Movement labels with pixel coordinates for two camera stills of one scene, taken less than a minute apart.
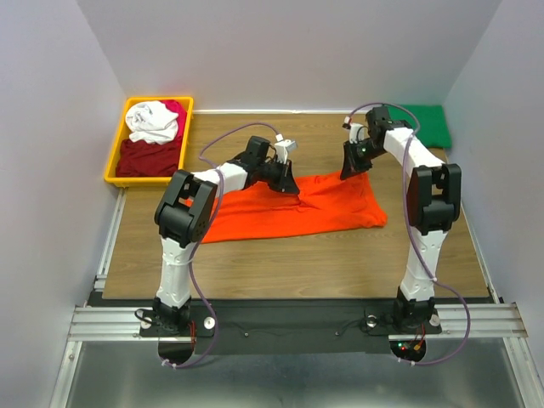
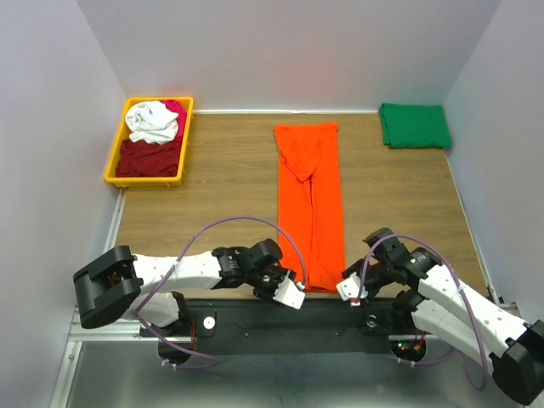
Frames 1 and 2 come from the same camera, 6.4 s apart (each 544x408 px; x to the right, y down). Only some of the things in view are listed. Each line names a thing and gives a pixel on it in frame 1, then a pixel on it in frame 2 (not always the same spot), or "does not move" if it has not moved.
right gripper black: [351, 167] → [355, 268]
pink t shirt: [176, 108] does not move
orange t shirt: [323, 203] → [309, 201]
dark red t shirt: [141, 159] does not move
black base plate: [221, 326] does not move
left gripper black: [287, 184] → [280, 273]
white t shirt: [151, 121] does not move
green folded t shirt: [428, 121] does not move
